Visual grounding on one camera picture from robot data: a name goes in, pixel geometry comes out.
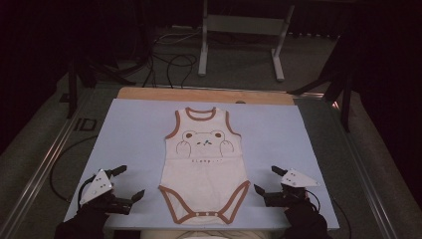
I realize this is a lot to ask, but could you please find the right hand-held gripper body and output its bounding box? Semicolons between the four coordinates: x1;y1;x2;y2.
263;167;320;208

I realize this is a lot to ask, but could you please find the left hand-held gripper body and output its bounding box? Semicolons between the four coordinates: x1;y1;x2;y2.
79;168;133;216

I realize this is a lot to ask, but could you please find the cream baby bodysuit brown trim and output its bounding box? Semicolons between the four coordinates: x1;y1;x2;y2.
158;107;252;225

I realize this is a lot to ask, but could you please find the person's left hand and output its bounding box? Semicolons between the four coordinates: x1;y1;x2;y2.
78;204;110;227

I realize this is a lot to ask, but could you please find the person's right hand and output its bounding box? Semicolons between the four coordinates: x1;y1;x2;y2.
284;199;321;230

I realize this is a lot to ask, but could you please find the light blue mat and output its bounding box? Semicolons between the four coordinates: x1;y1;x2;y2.
63;98;340;232

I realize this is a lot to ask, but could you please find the black tripod stand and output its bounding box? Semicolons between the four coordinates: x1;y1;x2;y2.
288;33;353;132
66;49;137;120

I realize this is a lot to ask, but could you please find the white metal stand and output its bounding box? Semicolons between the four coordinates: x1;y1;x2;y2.
197;0;296;83

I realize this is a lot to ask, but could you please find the left hand-held gripper cable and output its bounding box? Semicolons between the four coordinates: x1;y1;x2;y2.
77;174;98;211

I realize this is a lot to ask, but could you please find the hand-held gripper cable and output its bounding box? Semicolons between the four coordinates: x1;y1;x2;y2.
305;189;321;213
77;174;98;211

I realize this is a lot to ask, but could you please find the right hand-held gripper cable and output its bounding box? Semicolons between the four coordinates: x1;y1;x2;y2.
305;189;321;213

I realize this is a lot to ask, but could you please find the long curved black cable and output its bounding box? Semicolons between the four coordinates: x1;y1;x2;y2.
49;134;99;203

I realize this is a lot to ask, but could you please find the aluminium rail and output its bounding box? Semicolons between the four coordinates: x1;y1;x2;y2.
142;83;325;100
0;89;96;239
331;99;399;239

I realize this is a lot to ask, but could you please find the thin black cable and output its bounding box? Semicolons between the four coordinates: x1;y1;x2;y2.
331;198;352;239

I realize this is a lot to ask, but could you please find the straight black floor cable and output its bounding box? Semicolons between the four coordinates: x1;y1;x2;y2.
142;54;157;89

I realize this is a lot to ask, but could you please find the looped black floor cable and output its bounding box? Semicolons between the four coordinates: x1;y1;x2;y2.
165;54;198;90

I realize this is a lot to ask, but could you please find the white floor cable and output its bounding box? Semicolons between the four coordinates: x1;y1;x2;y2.
152;29;204;46

